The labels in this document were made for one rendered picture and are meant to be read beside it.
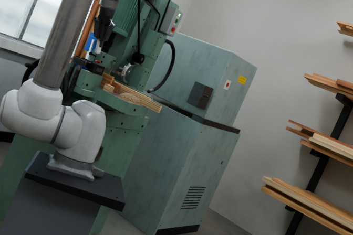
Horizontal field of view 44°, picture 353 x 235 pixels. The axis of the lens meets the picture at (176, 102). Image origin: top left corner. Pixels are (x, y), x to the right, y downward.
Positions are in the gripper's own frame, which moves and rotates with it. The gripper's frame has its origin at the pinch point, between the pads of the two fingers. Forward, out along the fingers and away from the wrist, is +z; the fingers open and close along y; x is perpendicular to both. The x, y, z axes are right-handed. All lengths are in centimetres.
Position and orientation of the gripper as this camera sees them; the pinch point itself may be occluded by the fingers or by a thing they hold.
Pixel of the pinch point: (99, 46)
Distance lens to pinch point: 225.9
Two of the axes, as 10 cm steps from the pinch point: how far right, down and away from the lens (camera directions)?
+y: -8.2, -3.8, 4.3
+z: -2.7, 9.2, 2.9
